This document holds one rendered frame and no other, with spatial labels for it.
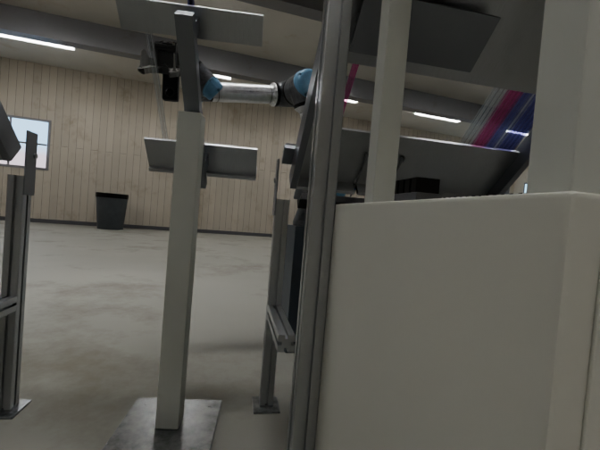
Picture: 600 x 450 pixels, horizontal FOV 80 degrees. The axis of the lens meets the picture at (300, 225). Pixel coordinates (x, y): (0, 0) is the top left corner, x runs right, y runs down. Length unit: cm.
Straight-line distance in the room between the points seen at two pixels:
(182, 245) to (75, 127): 820
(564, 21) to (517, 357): 19
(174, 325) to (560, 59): 93
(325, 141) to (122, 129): 840
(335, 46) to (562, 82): 44
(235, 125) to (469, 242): 868
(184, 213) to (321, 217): 47
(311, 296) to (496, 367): 38
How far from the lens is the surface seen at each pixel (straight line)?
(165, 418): 111
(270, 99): 156
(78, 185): 894
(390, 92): 49
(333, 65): 63
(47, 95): 936
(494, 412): 26
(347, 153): 107
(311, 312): 59
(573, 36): 26
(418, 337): 33
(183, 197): 96
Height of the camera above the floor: 60
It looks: 2 degrees down
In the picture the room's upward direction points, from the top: 5 degrees clockwise
